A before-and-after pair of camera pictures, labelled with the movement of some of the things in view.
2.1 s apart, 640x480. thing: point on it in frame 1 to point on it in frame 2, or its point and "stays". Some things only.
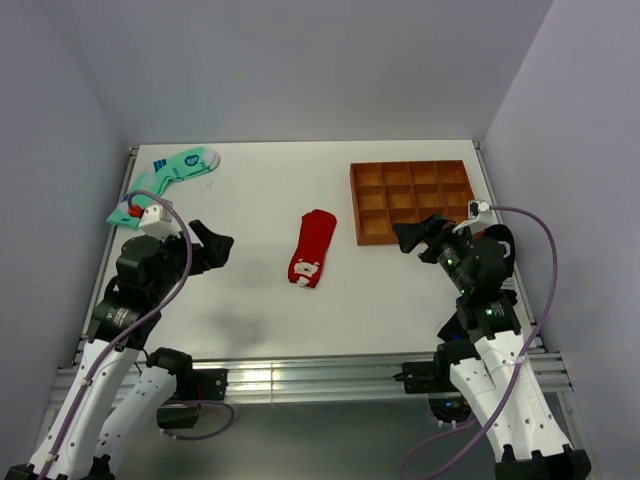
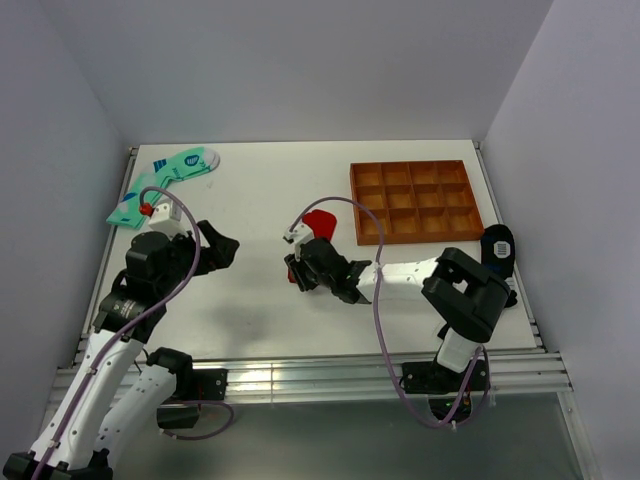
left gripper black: (213, 251) stays
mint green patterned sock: (168, 168) stays
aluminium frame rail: (312, 378) stays
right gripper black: (411, 233) to (298, 266)
